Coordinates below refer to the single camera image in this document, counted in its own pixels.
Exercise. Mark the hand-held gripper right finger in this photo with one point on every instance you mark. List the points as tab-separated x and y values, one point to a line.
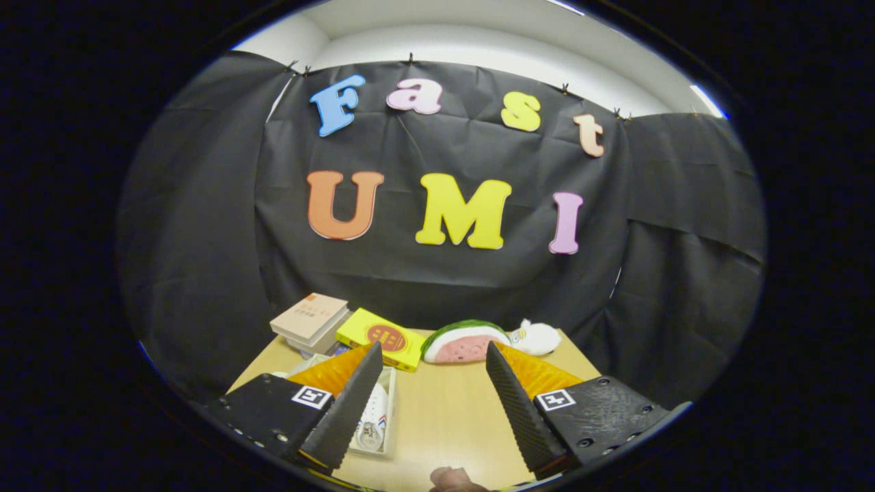
523	410

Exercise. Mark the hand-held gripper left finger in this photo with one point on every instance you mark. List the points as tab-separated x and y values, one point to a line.
345	413

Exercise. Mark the white canvas shoe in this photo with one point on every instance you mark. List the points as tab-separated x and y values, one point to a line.
374	417

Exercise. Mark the beige storage box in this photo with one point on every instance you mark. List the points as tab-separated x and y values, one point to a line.
392	403

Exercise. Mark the white plush toy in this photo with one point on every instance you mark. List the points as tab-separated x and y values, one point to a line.
540	338

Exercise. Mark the yellow book with red circle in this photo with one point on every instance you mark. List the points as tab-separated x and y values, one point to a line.
383	335

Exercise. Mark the watermelon slice plush toy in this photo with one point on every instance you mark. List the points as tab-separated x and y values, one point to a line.
458	345

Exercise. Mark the small ceiling light panel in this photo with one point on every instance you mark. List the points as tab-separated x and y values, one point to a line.
707	101

